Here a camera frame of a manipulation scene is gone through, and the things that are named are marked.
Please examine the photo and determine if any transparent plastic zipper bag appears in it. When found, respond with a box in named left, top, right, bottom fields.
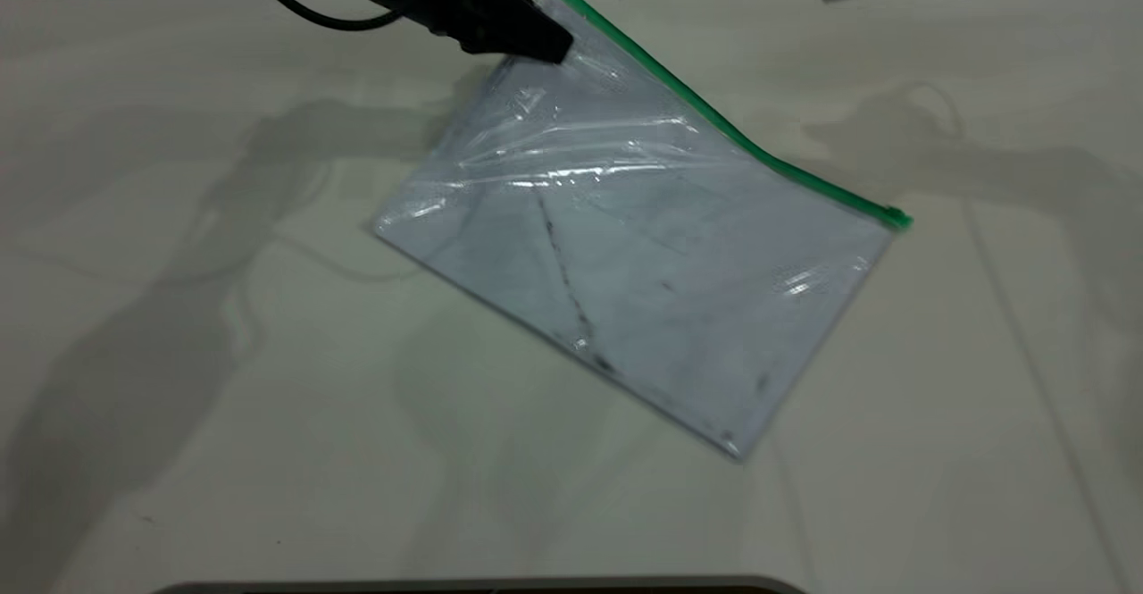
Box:
left=371, top=0, right=914, bottom=463

